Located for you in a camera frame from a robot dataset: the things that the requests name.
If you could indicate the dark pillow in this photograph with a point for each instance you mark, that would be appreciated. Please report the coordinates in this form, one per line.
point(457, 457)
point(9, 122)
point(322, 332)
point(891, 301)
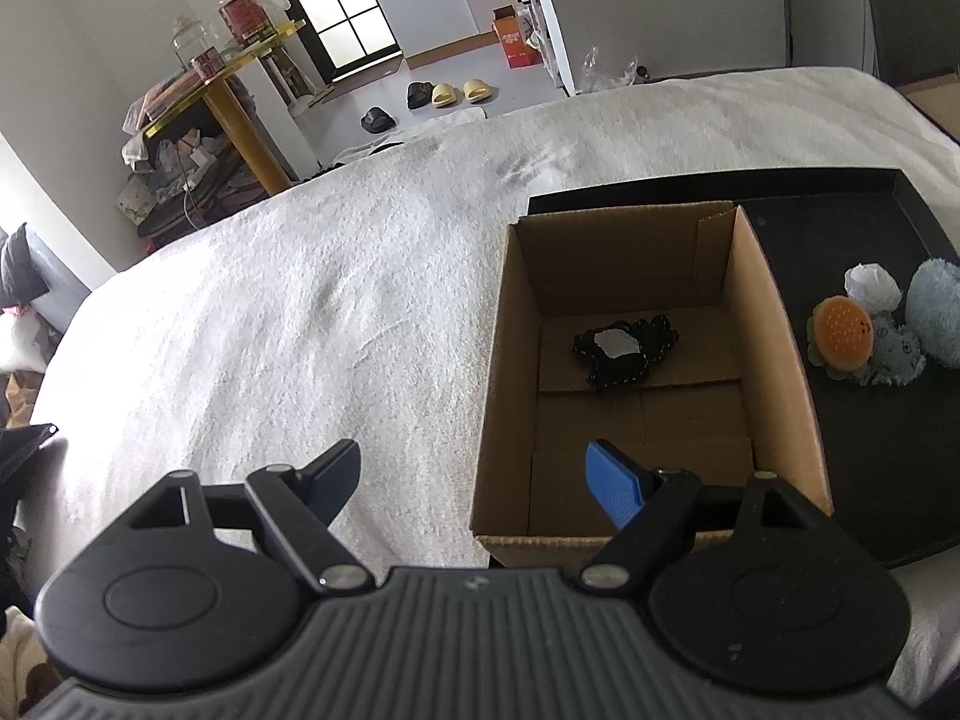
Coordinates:
point(19, 266)

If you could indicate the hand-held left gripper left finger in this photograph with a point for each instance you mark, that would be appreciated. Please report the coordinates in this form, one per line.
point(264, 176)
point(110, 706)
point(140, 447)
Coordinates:
point(334, 476)

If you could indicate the red canister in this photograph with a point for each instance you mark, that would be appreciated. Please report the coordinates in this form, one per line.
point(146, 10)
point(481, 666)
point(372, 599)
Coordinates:
point(246, 19)

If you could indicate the white bed blanket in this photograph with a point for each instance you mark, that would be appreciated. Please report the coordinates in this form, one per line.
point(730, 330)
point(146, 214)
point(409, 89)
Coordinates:
point(300, 315)

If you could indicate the flat brown cardboard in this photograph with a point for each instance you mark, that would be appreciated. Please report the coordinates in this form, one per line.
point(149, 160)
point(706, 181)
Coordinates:
point(937, 101)

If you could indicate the black tray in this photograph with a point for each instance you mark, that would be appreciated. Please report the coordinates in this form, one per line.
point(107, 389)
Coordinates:
point(862, 465)

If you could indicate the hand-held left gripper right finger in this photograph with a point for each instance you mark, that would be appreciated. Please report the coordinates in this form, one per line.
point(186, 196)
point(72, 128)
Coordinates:
point(619, 484)

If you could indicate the glass jar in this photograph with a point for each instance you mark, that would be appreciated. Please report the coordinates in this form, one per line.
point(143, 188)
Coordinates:
point(187, 41)

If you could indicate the orange cardboard box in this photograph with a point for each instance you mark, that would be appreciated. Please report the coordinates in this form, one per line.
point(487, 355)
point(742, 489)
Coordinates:
point(517, 41)

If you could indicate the dark board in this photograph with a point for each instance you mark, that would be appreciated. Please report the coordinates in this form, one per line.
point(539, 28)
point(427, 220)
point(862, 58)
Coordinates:
point(915, 15)

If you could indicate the grey wardrobe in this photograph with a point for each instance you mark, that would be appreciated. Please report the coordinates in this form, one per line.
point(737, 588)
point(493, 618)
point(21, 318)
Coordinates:
point(825, 0)

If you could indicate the white cloth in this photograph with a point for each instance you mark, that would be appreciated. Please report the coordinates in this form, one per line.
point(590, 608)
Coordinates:
point(874, 286)

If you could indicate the black slipper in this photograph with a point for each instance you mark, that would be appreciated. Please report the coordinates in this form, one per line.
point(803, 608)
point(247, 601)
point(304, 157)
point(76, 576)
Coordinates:
point(377, 120)
point(420, 94)

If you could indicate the black framed glass door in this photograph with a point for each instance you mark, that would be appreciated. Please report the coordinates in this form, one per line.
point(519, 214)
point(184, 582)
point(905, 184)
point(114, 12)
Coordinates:
point(337, 7)

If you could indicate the clear plastic wrap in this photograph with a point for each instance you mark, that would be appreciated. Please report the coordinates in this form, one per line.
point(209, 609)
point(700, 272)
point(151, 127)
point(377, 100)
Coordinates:
point(611, 67)

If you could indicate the small teal plush toy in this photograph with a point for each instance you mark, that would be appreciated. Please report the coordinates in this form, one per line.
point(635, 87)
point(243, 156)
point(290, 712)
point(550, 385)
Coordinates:
point(896, 356)

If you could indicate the fluffy blue plush toy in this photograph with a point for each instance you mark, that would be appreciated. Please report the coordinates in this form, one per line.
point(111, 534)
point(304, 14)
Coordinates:
point(936, 315)

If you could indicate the burger plush toy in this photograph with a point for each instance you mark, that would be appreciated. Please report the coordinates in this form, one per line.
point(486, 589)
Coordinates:
point(841, 334)

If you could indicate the black knitted pouch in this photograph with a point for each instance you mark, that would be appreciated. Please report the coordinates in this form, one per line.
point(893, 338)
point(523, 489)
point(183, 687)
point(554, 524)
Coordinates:
point(641, 360)

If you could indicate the white cabinet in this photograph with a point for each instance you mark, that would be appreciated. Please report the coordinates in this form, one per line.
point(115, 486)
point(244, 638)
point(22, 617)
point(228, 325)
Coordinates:
point(424, 0)

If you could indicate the white shelf unit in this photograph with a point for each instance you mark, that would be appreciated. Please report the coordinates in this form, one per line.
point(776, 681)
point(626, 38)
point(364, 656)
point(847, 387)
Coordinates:
point(551, 7)

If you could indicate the brown cardboard box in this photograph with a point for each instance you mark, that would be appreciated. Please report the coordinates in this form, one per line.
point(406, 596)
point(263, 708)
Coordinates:
point(780, 390)

